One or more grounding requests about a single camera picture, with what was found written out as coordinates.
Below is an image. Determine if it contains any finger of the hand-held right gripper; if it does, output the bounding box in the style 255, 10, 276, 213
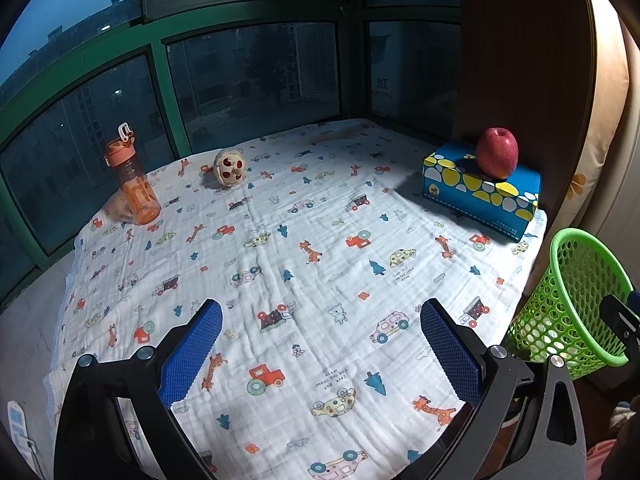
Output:
599, 287, 640, 356

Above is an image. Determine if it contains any white power strip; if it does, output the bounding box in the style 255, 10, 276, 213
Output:
7, 401, 36, 453

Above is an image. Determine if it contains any pink cloth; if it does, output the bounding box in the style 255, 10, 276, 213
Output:
585, 437, 640, 480

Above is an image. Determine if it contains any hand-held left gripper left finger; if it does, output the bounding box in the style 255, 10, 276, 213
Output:
54, 298, 223, 480

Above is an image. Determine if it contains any green mesh basket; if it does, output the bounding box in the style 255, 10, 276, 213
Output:
505, 228, 636, 380

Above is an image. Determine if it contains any beige plush toy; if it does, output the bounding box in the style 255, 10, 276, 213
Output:
199, 146, 247, 188

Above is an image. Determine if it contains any red apple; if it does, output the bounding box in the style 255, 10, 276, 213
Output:
475, 127, 519, 179

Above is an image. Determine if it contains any printed blanket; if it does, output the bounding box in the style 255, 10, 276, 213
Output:
42, 119, 548, 480

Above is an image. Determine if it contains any green window frame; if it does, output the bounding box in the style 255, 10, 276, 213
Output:
0, 0, 461, 311

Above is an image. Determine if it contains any brown wooden panel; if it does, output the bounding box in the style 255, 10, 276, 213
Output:
457, 0, 628, 216

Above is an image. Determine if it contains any blue tissue box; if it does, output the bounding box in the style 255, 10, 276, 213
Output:
422, 140, 542, 244

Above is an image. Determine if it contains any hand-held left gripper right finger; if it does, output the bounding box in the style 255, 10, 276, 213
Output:
405, 298, 588, 480

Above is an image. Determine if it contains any orange water bottle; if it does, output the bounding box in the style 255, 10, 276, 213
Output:
104, 122, 163, 225

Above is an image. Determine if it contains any floral curtain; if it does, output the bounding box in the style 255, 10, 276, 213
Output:
565, 0, 640, 241

